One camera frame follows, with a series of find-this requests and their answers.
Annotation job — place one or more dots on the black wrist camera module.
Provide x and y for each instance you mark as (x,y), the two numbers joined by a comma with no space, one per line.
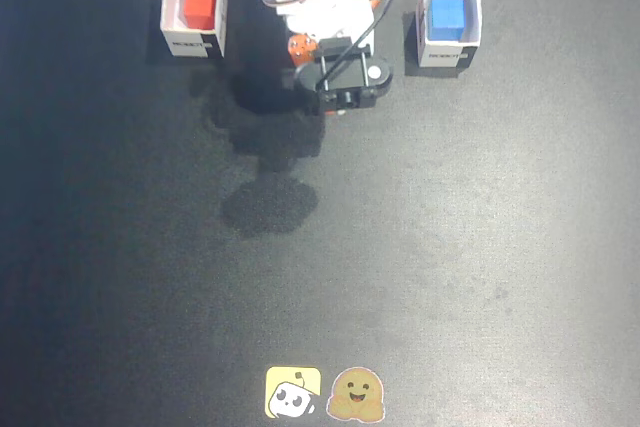
(350,79)

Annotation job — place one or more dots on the yellow robot sticker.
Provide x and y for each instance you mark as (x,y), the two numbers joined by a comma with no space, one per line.
(292,392)

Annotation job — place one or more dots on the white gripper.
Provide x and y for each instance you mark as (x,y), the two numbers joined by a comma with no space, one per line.
(301,50)

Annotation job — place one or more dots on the hugging face emoji sticker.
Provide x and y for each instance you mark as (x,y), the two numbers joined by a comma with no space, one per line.
(356,394)

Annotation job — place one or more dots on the red cube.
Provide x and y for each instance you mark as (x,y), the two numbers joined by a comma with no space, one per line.
(199,1)

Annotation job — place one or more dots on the white paper box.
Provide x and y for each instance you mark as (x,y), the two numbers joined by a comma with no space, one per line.
(192,44)
(445,54)

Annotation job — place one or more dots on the blue cube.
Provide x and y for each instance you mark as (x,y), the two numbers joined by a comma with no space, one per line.
(446,17)

